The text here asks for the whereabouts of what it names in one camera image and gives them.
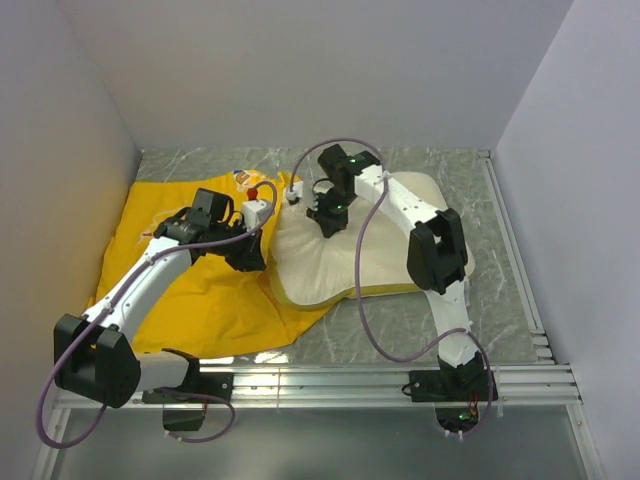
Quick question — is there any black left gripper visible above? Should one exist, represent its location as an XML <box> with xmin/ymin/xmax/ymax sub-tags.
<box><xmin>211</xmin><ymin>219</ymin><xmax>267</xmax><ymax>272</ymax></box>

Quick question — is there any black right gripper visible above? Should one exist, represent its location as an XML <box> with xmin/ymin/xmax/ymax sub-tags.
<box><xmin>305</xmin><ymin>188</ymin><xmax>354</xmax><ymax>239</ymax></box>

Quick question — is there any cream dotted foam pillow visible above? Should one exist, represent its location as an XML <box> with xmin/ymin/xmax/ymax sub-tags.
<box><xmin>268</xmin><ymin>172</ymin><xmax>475</xmax><ymax>309</ymax></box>

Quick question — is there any yellow printed pillowcase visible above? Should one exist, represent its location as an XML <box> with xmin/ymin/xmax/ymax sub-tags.
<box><xmin>89</xmin><ymin>170</ymin><xmax>331</xmax><ymax>358</ymax></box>

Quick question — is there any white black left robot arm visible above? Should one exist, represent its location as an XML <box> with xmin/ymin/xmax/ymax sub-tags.
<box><xmin>52</xmin><ymin>188</ymin><xmax>277</xmax><ymax>408</ymax></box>

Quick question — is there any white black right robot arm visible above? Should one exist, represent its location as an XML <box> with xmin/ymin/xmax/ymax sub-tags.
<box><xmin>307</xmin><ymin>140</ymin><xmax>497</xmax><ymax>401</ymax></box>

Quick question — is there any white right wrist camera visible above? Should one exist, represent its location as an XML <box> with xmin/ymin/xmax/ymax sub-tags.
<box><xmin>284</xmin><ymin>181</ymin><xmax>306</xmax><ymax>205</ymax></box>

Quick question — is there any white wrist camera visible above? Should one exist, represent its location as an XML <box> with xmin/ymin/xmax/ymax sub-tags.
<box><xmin>284</xmin><ymin>181</ymin><xmax>306</xmax><ymax>205</ymax></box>
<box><xmin>240</xmin><ymin>187</ymin><xmax>273</xmax><ymax>230</ymax></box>

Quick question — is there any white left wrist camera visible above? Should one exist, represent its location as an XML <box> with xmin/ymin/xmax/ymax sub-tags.
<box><xmin>240</xmin><ymin>187</ymin><xmax>273</xmax><ymax>230</ymax></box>

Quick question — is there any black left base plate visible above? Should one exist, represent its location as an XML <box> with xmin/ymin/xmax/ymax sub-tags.
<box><xmin>142</xmin><ymin>372</ymin><xmax>235</xmax><ymax>434</ymax></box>

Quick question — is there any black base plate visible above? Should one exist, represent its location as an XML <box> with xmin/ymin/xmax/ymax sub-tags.
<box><xmin>142</xmin><ymin>372</ymin><xmax>235</xmax><ymax>434</ymax></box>
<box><xmin>401</xmin><ymin>367</ymin><xmax>498</xmax><ymax>437</ymax></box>

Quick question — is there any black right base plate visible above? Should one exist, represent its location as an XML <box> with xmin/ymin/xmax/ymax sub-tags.
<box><xmin>401</xmin><ymin>367</ymin><xmax>498</xmax><ymax>437</ymax></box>

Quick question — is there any aluminium front mounting rail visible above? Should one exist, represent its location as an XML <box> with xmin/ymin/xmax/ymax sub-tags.
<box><xmin>54</xmin><ymin>363</ymin><xmax>584</xmax><ymax>411</ymax></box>

